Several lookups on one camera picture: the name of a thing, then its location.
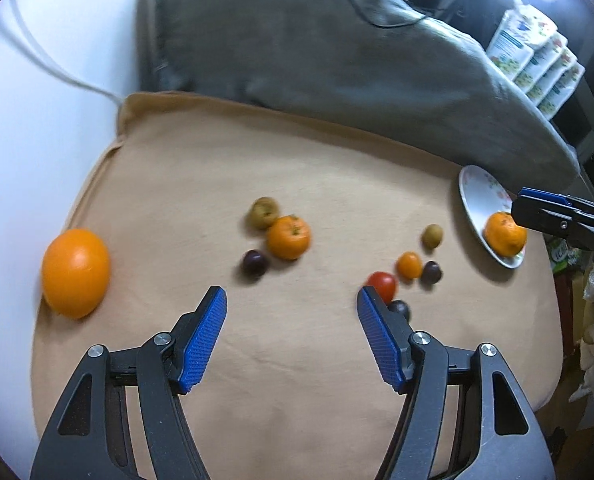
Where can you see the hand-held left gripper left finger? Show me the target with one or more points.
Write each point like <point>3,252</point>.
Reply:
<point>204,340</point>

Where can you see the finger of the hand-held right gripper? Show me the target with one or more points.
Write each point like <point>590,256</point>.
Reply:
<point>542,215</point>
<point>544,195</point>

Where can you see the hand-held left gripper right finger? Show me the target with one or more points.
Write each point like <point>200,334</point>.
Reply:
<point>379,340</point>

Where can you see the mandarin orange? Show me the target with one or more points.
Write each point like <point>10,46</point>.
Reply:
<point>288,236</point>
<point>504,234</point>

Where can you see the red cherry tomato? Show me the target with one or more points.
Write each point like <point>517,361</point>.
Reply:
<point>382,284</point>

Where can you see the floral white plate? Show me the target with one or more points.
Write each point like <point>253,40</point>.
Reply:
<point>477,195</point>

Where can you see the orange cherry tomato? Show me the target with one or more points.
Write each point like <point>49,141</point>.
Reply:
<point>409,265</point>

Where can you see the dark purple plum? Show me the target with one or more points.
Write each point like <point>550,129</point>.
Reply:
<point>254,264</point>
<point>402,308</point>
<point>432,272</point>

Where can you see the large orange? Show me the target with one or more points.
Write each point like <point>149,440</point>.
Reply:
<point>74,272</point>

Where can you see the green packet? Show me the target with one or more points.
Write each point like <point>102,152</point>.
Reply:
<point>561,255</point>

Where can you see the small brown kiwi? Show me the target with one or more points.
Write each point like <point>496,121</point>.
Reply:
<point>263,212</point>
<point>433,236</point>

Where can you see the tan cloth mat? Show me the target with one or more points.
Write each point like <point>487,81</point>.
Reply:
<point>297,160</point>

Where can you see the grey cushion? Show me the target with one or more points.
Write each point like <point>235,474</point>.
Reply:
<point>302,45</point>

